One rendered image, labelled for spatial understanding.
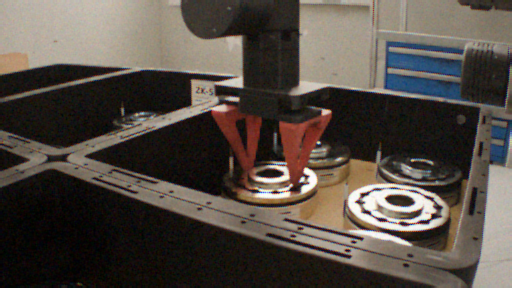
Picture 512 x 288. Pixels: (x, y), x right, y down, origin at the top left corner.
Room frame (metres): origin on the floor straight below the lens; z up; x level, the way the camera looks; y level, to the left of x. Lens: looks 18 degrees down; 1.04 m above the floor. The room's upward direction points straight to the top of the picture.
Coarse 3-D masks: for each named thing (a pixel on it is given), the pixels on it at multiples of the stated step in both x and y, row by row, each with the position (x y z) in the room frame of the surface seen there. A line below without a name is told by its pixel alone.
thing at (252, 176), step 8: (256, 168) 0.44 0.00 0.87; (264, 168) 0.44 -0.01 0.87; (272, 168) 0.44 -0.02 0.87; (280, 168) 0.44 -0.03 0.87; (248, 176) 0.42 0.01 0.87; (256, 176) 0.41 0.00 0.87; (288, 176) 0.41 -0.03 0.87; (256, 184) 0.40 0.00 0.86; (264, 184) 0.40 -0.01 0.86; (272, 184) 0.40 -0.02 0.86; (280, 184) 0.40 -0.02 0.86
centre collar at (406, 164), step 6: (402, 162) 0.45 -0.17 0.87; (408, 162) 0.45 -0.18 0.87; (414, 162) 0.46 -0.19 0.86; (420, 162) 0.46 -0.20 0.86; (426, 162) 0.46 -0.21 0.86; (432, 162) 0.45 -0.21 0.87; (408, 168) 0.44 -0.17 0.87; (414, 168) 0.43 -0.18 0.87; (426, 168) 0.43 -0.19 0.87; (432, 168) 0.43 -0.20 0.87; (438, 168) 0.43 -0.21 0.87; (420, 174) 0.42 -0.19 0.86; (426, 174) 0.42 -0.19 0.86; (432, 174) 0.42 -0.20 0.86
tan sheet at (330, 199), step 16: (352, 160) 0.56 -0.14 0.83; (352, 176) 0.50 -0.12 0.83; (368, 176) 0.50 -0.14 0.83; (320, 192) 0.45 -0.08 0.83; (336, 192) 0.45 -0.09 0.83; (352, 192) 0.45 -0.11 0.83; (464, 192) 0.44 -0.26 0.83; (320, 208) 0.41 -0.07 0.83; (336, 208) 0.41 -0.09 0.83; (336, 224) 0.37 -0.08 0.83; (448, 240) 0.33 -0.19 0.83
